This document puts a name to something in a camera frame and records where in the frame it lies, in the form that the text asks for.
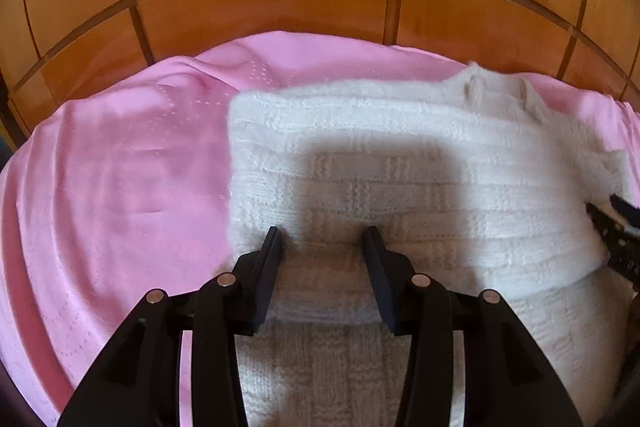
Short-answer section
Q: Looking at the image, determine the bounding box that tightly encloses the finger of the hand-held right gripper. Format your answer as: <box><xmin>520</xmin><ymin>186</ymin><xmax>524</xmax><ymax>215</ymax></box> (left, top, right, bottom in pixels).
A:
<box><xmin>586</xmin><ymin>203</ymin><xmax>624</xmax><ymax>259</ymax></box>
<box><xmin>607</xmin><ymin>193</ymin><xmax>640</xmax><ymax>229</ymax></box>

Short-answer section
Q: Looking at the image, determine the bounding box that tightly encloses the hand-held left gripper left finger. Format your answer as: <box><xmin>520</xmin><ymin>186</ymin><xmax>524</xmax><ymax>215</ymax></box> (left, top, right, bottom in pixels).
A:
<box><xmin>57</xmin><ymin>227</ymin><xmax>285</xmax><ymax>427</ymax></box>

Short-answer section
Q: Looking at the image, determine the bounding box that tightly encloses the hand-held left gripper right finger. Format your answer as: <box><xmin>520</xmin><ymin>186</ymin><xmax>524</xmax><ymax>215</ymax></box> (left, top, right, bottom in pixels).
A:
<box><xmin>362</xmin><ymin>227</ymin><xmax>583</xmax><ymax>427</ymax></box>

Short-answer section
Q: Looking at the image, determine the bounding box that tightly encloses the white knitted sweater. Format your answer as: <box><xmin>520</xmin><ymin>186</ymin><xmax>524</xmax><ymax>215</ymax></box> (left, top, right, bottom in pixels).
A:
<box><xmin>227</xmin><ymin>62</ymin><xmax>635</xmax><ymax>427</ymax></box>

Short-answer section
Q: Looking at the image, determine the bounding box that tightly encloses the pink blanket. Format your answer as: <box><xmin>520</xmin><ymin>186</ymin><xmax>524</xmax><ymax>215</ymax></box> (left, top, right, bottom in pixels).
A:
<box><xmin>0</xmin><ymin>32</ymin><xmax>640</xmax><ymax>427</ymax></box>

